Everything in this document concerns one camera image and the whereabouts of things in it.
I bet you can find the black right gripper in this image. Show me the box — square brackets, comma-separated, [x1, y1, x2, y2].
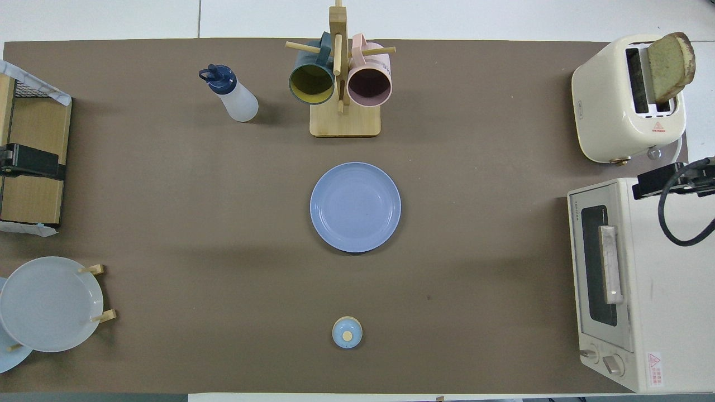
[633, 158, 715, 200]

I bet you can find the toasted bread slice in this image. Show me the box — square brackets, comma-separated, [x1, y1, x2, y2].
[647, 32, 696, 104]

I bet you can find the translucent squeeze bottle blue cap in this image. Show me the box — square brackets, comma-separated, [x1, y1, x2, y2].
[199, 64, 259, 123]

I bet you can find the grey plate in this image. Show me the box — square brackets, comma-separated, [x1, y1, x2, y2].
[0, 256, 104, 353]

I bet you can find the wooden plate rack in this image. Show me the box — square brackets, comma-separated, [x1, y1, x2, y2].
[7, 264, 117, 352]

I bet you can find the light blue plate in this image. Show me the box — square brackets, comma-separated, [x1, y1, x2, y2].
[0, 276, 34, 374]

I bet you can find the blue round plate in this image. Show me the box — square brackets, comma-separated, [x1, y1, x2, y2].
[310, 162, 402, 253]

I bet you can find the wooden shelf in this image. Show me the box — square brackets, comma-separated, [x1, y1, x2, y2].
[0, 75, 72, 225]

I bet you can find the white checked cloth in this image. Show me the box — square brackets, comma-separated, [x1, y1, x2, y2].
[0, 60, 72, 107]

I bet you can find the cream two-slot toaster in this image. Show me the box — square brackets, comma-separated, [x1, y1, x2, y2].
[571, 33, 687, 166]

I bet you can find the white toaster oven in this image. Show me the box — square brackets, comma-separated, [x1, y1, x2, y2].
[567, 178, 715, 394]

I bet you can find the brown table mat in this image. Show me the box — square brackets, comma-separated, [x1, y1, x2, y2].
[0, 38, 689, 395]

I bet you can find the dark teal mug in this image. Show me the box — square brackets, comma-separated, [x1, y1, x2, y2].
[288, 32, 336, 106]

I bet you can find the wooden mug tree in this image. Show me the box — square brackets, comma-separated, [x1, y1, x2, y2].
[285, 0, 396, 138]

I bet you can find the pink mug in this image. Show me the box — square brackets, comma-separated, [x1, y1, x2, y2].
[347, 33, 393, 108]

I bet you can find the small blue dome lid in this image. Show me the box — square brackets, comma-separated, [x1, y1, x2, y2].
[332, 316, 363, 350]

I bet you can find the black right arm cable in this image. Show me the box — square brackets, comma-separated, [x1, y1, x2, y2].
[658, 165, 715, 247]

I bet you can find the black wire basket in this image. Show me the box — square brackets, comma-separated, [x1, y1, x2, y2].
[11, 78, 59, 100]

